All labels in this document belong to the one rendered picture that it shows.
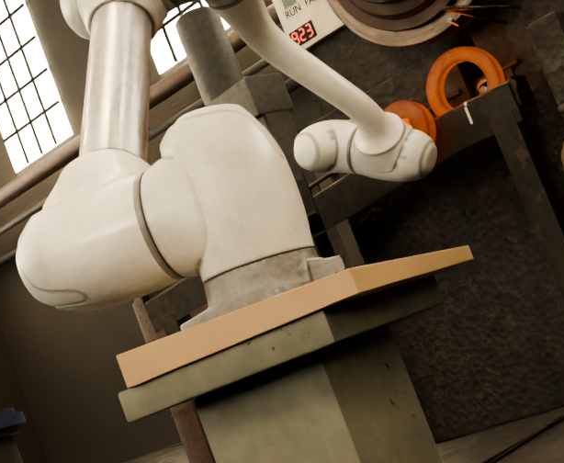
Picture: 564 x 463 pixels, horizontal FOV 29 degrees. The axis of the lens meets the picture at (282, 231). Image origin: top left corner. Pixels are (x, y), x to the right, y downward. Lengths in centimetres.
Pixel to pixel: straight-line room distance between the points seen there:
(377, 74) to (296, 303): 162
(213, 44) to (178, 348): 721
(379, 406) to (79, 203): 47
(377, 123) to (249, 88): 595
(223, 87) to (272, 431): 710
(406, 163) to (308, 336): 97
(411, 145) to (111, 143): 75
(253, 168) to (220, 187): 5
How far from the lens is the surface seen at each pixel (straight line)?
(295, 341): 123
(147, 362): 135
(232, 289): 137
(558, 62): 239
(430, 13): 252
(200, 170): 138
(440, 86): 255
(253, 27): 201
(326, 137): 222
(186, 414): 519
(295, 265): 137
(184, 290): 306
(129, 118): 164
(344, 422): 129
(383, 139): 214
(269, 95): 813
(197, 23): 852
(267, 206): 137
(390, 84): 270
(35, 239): 149
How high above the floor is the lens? 30
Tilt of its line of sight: 7 degrees up
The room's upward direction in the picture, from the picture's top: 21 degrees counter-clockwise
